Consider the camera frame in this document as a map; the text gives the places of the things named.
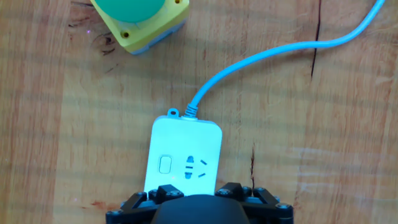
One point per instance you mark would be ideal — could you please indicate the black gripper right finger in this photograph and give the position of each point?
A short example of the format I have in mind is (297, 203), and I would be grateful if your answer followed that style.
(267, 210)

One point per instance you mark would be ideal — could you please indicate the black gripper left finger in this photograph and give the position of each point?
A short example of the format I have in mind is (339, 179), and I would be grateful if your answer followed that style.
(133, 207)

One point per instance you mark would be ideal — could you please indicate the white power strip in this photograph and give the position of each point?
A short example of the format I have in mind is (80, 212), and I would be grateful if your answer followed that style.
(183, 140)

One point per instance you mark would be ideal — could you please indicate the green button yellow box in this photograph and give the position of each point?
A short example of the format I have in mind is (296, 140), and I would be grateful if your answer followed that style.
(136, 9)

